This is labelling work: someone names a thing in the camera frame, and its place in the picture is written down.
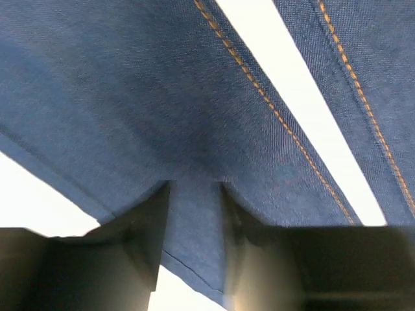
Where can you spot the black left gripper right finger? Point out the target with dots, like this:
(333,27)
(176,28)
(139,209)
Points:
(315,268)

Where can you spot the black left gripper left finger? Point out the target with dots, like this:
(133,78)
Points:
(113,267)

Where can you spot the dark blue denim trousers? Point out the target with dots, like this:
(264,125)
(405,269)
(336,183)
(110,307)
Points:
(305,108)

